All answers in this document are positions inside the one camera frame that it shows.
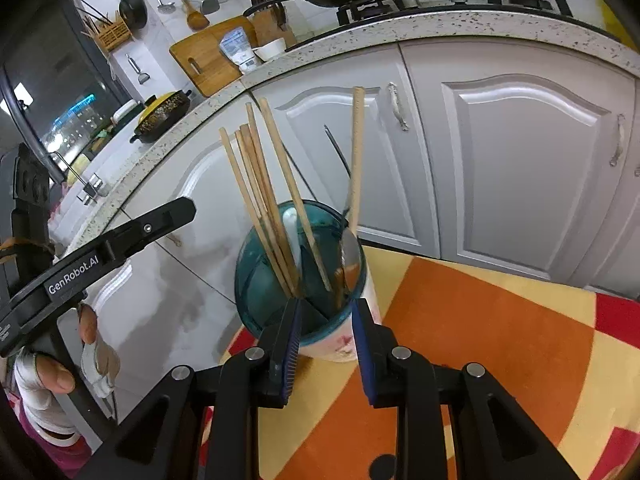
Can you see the bamboo wall basket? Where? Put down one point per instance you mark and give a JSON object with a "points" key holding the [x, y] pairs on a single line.
{"points": [[115, 35]]}

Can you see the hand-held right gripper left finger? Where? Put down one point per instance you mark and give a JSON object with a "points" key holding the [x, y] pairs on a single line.
{"points": [[292, 345]]}

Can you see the wooden chopstick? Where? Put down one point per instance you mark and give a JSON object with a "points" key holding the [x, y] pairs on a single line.
{"points": [[260, 200], [250, 195], [290, 175], [356, 160], [266, 195], [260, 150]]}

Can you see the white food container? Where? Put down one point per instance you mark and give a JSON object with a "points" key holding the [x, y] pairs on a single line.
{"points": [[125, 110]]}

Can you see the wooden knife block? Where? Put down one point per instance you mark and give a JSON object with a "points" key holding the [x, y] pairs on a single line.
{"points": [[272, 30]]}

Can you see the person's left hand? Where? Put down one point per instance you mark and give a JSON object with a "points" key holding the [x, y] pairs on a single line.
{"points": [[55, 375]]}

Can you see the printed rose blanket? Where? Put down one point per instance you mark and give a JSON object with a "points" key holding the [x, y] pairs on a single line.
{"points": [[500, 360]]}

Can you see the yellow black casserole dish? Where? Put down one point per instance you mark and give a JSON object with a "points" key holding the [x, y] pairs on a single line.
{"points": [[160, 112]]}

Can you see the wooden cutting board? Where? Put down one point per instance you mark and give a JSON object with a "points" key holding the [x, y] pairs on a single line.
{"points": [[205, 60]]}

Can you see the metal faucet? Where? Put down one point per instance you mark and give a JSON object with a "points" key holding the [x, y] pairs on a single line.
{"points": [[92, 187]]}

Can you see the white plastic spoon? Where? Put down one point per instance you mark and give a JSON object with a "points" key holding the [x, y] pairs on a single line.
{"points": [[291, 225]]}

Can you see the speckled kitchen countertop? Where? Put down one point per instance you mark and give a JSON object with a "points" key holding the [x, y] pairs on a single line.
{"points": [[500, 25]]}

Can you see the white bowl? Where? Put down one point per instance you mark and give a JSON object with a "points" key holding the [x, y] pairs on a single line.
{"points": [[270, 52]]}

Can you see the white utensil holder teal lid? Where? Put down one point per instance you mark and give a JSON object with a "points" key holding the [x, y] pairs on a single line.
{"points": [[260, 285]]}

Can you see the wooden hanging spoon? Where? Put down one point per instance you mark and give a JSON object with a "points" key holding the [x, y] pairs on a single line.
{"points": [[197, 19]]}

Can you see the black gas stove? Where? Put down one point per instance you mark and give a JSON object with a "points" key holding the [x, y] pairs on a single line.
{"points": [[370, 10]]}

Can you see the metal peeler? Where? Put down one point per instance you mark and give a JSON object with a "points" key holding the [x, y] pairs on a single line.
{"points": [[144, 78]]}

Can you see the white cabinet door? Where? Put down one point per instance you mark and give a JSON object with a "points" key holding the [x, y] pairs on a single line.
{"points": [[200, 170], [400, 185], [525, 160], [625, 240]]}

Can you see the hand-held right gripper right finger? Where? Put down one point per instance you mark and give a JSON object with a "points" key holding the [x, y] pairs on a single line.
{"points": [[362, 350]]}

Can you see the black hanging pan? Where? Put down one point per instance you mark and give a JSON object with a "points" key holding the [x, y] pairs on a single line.
{"points": [[132, 10]]}

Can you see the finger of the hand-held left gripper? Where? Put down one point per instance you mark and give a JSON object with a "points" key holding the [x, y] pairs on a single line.
{"points": [[150, 227]]}

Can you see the dark window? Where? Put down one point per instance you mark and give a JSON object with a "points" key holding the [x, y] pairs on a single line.
{"points": [[50, 100]]}

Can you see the metal spoon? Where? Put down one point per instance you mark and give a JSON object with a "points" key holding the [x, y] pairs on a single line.
{"points": [[350, 255]]}

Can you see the white blue packet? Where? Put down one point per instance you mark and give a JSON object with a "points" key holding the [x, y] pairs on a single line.
{"points": [[237, 47]]}

